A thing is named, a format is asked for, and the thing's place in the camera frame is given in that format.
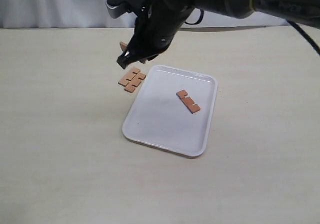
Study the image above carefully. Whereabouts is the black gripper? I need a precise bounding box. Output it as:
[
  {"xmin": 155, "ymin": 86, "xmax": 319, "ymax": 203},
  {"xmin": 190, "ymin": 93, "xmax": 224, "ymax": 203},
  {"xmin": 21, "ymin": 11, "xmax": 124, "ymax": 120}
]
[{"xmin": 116, "ymin": 0, "xmax": 196, "ymax": 69}]

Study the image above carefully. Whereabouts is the wooden notched piece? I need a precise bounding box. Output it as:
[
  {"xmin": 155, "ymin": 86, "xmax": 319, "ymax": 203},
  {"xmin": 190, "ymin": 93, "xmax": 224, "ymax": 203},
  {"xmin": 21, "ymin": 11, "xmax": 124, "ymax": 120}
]
[
  {"xmin": 118, "ymin": 67, "xmax": 140, "ymax": 87},
  {"xmin": 124, "ymin": 72, "xmax": 146, "ymax": 93},
  {"xmin": 176, "ymin": 90, "xmax": 201, "ymax": 114},
  {"xmin": 118, "ymin": 41, "xmax": 147, "ymax": 65}
]

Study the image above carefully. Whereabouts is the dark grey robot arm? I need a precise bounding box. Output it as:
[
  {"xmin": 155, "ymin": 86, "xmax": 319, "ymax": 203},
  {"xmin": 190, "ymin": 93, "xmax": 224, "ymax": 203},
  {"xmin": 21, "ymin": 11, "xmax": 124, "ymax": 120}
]
[{"xmin": 117, "ymin": 0, "xmax": 320, "ymax": 69}]

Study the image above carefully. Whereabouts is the white rectangular plastic tray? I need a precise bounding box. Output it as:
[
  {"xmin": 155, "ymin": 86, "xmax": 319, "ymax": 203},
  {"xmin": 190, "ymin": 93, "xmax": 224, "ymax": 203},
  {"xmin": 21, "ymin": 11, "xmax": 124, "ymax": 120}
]
[{"xmin": 122, "ymin": 65, "xmax": 218, "ymax": 157}]

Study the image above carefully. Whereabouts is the white backdrop curtain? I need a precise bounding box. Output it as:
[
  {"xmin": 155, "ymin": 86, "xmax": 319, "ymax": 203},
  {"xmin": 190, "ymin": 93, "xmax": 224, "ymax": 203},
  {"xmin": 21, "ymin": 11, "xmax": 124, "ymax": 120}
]
[{"xmin": 0, "ymin": 0, "xmax": 320, "ymax": 30}]

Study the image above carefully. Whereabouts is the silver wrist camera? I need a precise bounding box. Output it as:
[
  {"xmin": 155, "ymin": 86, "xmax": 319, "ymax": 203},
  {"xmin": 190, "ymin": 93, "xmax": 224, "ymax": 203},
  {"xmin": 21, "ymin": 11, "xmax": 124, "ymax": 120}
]
[{"xmin": 105, "ymin": 0, "xmax": 140, "ymax": 19}]

